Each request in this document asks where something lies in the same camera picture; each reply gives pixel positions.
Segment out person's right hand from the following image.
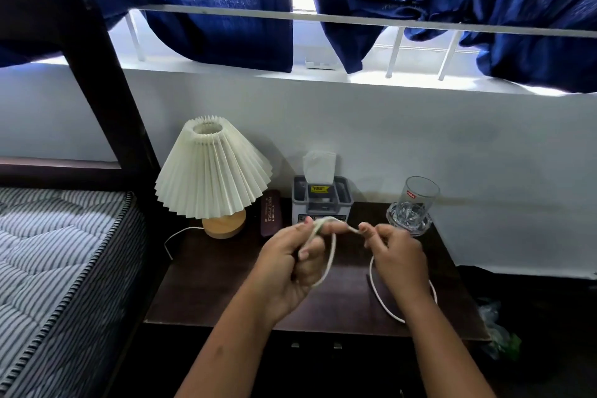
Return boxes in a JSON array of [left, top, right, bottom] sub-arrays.
[[358, 223, 431, 308]]

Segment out person's left hand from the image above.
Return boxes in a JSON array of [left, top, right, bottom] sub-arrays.
[[242, 216, 355, 326]]

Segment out dark maroon glasses case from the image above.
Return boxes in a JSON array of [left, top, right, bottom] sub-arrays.
[[259, 189, 283, 239]]

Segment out white charging cable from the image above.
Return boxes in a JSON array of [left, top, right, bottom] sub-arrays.
[[298, 215, 438, 325]]

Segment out clear drinking glass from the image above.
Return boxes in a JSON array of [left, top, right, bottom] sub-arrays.
[[396, 175, 441, 226]]

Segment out white grey tissue box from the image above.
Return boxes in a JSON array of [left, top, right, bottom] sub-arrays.
[[291, 175, 354, 226]]

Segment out white tissue stack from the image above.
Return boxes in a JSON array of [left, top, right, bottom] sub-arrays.
[[302, 150, 338, 187]]

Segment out person's right forearm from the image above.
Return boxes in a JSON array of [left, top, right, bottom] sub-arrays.
[[400, 283, 498, 398]]

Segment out person's left forearm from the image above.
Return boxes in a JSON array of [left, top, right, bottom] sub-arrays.
[[175, 290, 295, 398]]

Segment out dark wooden bedside table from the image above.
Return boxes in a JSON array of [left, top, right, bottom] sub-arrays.
[[144, 199, 491, 343]]

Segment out black trash bin plastic liner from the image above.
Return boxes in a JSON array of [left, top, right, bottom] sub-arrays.
[[475, 271, 551, 366]]

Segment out clear glass coaster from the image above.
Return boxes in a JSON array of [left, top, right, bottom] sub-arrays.
[[386, 200, 435, 238]]

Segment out cream pleated table lamp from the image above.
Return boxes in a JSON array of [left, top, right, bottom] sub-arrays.
[[154, 116, 274, 240]]

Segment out striped mattress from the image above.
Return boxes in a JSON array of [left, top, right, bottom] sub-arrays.
[[0, 186, 148, 398]]

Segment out thin white lamp cord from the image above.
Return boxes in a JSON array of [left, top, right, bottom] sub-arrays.
[[163, 224, 206, 261]]

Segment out dark wooden bed frame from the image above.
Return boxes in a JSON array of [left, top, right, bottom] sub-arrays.
[[0, 0, 164, 207]]

